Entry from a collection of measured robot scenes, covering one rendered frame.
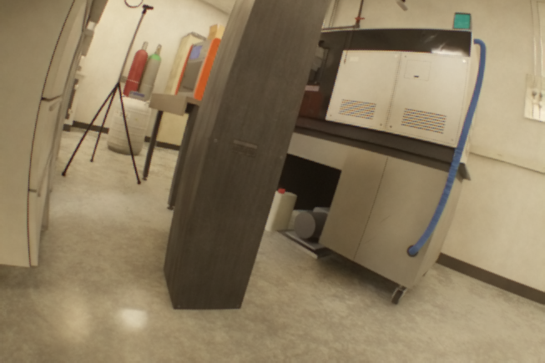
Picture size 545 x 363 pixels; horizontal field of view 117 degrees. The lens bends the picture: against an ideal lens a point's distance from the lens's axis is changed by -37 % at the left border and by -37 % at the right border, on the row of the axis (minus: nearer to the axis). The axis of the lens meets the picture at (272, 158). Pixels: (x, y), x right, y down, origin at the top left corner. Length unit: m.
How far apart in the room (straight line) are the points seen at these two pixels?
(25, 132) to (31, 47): 0.16
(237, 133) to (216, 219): 0.25
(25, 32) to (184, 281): 0.75
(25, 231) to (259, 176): 0.63
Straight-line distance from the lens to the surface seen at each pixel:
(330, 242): 1.45
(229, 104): 0.71
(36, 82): 0.57
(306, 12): 0.87
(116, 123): 3.21
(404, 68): 1.52
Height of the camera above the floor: 0.59
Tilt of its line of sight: 3 degrees down
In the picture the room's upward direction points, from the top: 16 degrees clockwise
